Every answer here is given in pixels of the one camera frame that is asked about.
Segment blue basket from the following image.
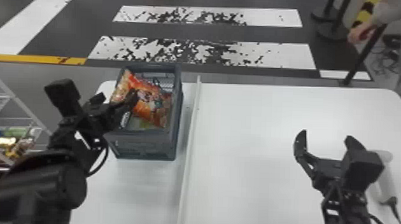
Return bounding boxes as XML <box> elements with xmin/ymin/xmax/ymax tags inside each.
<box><xmin>102</xmin><ymin>60</ymin><xmax>185</xmax><ymax>162</ymax></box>

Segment orange snack packet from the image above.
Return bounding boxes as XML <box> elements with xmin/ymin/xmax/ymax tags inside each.
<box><xmin>109</xmin><ymin>68</ymin><xmax>174</xmax><ymax>130</ymax></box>

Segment white wire rack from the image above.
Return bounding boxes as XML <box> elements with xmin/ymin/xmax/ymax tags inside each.
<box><xmin>0</xmin><ymin>67</ymin><xmax>55</xmax><ymax>175</ymax></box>

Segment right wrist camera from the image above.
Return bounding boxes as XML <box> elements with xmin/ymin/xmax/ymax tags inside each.
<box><xmin>339</xmin><ymin>148</ymin><xmax>386</xmax><ymax>194</ymax></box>

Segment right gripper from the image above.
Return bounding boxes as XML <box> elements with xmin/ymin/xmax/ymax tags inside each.
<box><xmin>290</xmin><ymin>129</ymin><xmax>369</xmax><ymax>200</ymax></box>

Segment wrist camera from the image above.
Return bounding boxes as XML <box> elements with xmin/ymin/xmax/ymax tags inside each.
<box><xmin>339</xmin><ymin>148</ymin><xmax>386</xmax><ymax>194</ymax></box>
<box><xmin>42</xmin><ymin>77</ymin><xmax>85</xmax><ymax>128</ymax></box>

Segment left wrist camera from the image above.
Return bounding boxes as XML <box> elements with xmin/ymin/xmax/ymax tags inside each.
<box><xmin>42</xmin><ymin>77</ymin><xmax>85</xmax><ymax>128</ymax></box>

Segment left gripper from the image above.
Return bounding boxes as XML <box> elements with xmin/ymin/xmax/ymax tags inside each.
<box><xmin>80</xmin><ymin>89</ymin><xmax>139</xmax><ymax>143</ymax></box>

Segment person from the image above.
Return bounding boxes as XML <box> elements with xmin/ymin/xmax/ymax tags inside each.
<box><xmin>345</xmin><ymin>0</ymin><xmax>401</xmax><ymax>102</ymax></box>

